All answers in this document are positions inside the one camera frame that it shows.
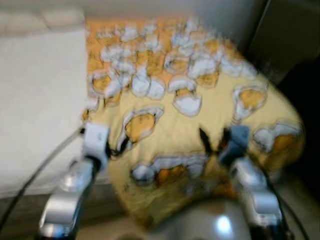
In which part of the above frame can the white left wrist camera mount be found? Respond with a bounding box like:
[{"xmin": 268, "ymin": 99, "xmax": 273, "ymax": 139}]
[{"xmin": 81, "ymin": 122, "xmax": 111, "ymax": 172}]

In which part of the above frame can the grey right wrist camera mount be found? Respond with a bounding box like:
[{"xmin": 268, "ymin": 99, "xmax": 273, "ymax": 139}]
[{"xmin": 220, "ymin": 125, "xmax": 251, "ymax": 167}]

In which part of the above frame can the beige bed base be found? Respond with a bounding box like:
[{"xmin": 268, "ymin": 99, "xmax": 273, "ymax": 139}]
[{"xmin": 0, "ymin": 187, "xmax": 126, "ymax": 238}]

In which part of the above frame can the cream bolster pillow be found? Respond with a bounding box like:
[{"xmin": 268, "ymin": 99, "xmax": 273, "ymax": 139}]
[{"xmin": 0, "ymin": 7, "xmax": 87, "ymax": 36}]

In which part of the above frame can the white quilted mattress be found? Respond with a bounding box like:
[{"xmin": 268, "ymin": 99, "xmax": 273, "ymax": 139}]
[{"xmin": 0, "ymin": 27, "xmax": 108, "ymax": 199}]

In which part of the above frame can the yellow cartoon egg blanket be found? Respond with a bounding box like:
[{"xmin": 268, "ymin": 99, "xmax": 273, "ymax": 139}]
[{"xmin": 81, "ymin": 17, "xmax": 307, "ymax": 232}]

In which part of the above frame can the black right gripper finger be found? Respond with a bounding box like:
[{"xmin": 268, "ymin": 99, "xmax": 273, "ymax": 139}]
[
  {"xmin": 198, "ymin": 127, "xmax": 214, "ymax": 153},
  {"xmin": 214, "ymin": 129, "xmax": 230, "ymax": 152}
]

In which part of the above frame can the dark wardrobe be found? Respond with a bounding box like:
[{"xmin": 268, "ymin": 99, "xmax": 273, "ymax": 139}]
[{"xmin": 245, "ymin": 0, "xmax": 320, "ymax": 201}]

